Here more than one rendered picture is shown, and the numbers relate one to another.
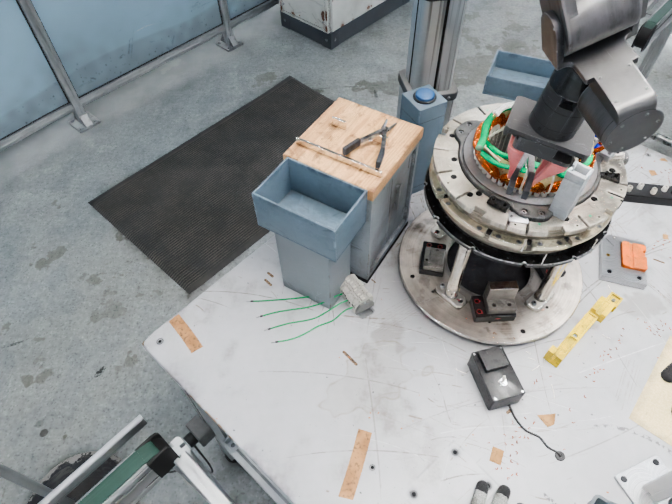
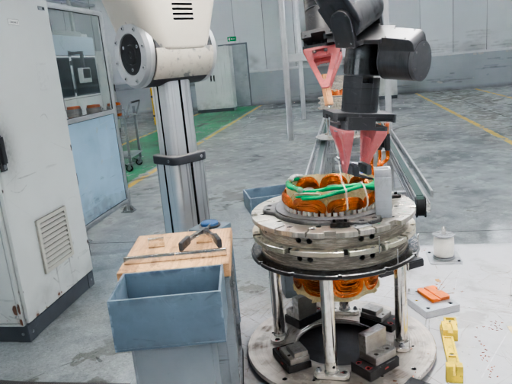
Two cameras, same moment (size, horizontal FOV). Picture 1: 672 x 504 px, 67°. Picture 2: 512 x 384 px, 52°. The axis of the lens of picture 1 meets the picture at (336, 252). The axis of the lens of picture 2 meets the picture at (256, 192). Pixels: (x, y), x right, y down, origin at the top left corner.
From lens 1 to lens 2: 0.47 m
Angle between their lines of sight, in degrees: 47
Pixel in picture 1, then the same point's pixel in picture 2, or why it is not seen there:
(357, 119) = (169, 239)
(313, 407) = not seen: outside the picture
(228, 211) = not seen: outside the picture
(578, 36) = (362, 14)
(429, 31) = (184, 190)
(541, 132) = (359, 110)
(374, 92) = (97, 358)
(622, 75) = (396, 31)
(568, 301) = (423, 335)
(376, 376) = not seen: outside the picture
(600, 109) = (396, 54)
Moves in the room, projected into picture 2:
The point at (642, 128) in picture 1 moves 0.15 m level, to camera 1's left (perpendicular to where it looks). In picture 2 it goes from (424, 58) to (348, 66)
